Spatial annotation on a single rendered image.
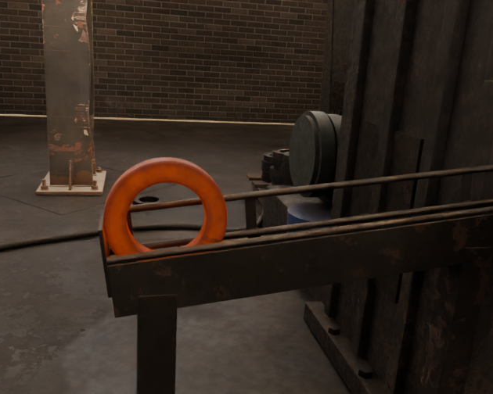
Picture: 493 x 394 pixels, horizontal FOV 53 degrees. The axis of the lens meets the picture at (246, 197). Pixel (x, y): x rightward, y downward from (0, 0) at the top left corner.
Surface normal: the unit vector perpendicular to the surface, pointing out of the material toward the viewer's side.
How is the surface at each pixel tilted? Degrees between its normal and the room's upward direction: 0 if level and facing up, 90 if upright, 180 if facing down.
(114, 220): 90
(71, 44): 90
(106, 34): 90
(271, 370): 0
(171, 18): 90
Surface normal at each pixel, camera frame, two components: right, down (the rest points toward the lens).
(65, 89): 0.21, 0.28
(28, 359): 0.06, -0.96
